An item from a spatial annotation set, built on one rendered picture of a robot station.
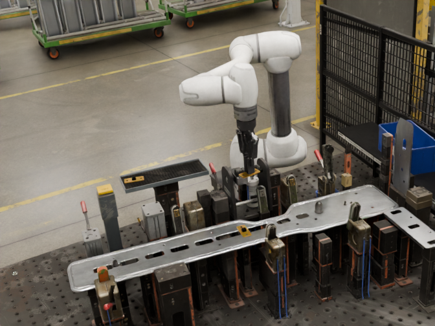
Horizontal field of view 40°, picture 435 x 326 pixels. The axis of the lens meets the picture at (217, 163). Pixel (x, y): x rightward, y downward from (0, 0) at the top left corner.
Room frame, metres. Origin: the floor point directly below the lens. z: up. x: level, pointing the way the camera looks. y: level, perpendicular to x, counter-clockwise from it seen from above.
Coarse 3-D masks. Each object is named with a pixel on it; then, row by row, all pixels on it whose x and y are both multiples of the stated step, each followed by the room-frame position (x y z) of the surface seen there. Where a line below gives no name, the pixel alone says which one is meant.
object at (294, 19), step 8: (288, 0) 9.17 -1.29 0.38; (296, 0) 9.12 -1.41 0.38; (288, 8) 9.18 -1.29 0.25; (296, 8) 9.12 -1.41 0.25; (280, 16) 9.13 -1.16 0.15; (288, 16) 9.14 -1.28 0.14; (296, 16) 9.12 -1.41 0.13; (280, 24) 9.13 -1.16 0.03; (288, 24) 9.13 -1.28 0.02; (296, 24) 9.09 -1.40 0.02; (304, 24) 9.06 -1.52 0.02
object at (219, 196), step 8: (216, 192) 2.24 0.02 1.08; (224, 192) 2.24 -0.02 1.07; (216, 200) 2.17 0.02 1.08; (224, 200) 2.18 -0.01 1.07; (216, 208) 2.17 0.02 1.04; (224, 208) 2.18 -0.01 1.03; (216, 216) 2.17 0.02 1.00; (224, 216) 2.18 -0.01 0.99; (216, 224) 2.17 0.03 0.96; (216, 256) 2.21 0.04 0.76; (216, 264) 2.22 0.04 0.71
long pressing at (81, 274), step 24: (360, 192) 2.26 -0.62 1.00; (288, 216) 2.12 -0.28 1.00; (312, 216) 2.10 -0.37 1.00; (336, 216) 2.09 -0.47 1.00; (360, 216) 2.07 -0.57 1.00; (168, 240) 2.02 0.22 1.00; (192, 240) 2.00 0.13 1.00; (216, 240) 1.99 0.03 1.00; (240, 240) 1.97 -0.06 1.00; (264, 240) 1.96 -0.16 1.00; (72, 264) 1.91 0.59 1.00; (96, 264) 1.90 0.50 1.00; (144, 264) 1.87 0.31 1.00; (168, 264) 1.86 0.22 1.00; (72, 288) 1.76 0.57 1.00
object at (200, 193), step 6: (198, 192) 2.22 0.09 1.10; (204, 192) 2.21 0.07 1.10; (198, 198) 2.20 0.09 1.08; (204, 198) 2.19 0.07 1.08; (210, 198) 2.20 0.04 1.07; (204, 204) 2.19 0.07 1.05; (210, 204) 2.20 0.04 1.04; (204, 210) 2.19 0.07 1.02; (210, 210) 2.20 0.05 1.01; (210, 216) 2.20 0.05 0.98; (210, 222) 2.20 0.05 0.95; (210, 240) 2.19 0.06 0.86; (210, 258) 2.19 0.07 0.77; (210, 264) 2.19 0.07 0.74; (210, 270) 2.19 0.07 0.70
